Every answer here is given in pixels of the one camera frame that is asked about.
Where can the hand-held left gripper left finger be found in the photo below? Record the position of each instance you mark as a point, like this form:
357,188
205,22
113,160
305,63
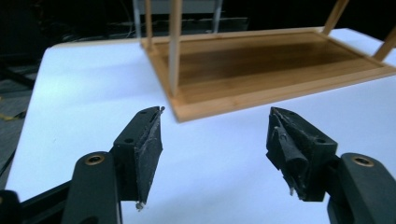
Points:
146,155

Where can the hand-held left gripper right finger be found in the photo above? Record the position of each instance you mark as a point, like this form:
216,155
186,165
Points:
305,155

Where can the three-tier wooden shoe rack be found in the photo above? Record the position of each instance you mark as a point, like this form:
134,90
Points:
264,65

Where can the yellow floor tape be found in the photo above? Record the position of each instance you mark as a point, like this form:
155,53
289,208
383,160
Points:
12,117

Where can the grey metal post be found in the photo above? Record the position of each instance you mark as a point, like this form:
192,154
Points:
137,18
218,15

